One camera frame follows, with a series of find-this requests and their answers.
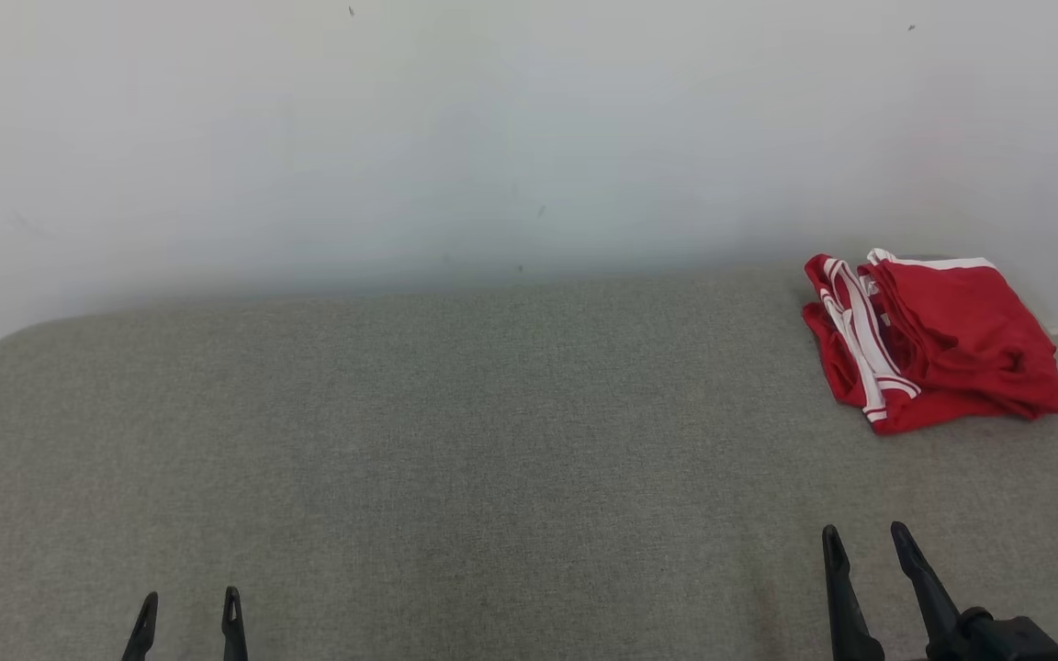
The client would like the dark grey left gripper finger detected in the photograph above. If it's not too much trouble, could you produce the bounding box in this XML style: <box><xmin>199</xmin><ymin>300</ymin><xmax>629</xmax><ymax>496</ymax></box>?
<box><xmin>220</xmin><ymin>585</ymin><xmax>251</xmax><ymax>661</ymax></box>
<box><xmin>121</xmin><ymin>591</ymin><xmax>161</xmax><ymax>661</ymax></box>

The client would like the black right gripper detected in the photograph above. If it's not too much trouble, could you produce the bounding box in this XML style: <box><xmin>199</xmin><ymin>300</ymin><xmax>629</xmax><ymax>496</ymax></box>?
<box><xmin>820</xmin><ymin>521</ymin><xmax>971</xmax><ymax>661</ymax></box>

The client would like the red jersey with white stripes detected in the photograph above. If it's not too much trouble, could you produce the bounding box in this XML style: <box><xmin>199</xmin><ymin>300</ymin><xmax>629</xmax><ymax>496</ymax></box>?
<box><xmin>801</xmin><ymin>252</ymin><xmax>962</xmax><ymax>436</ymax></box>

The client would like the red basketball shorts white trim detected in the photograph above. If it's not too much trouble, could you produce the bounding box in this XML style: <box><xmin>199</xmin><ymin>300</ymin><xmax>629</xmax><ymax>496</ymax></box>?
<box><xmin>858</xmin><ymin>247</ymin><xmax>1058</xmax><ymax>424</ymax></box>

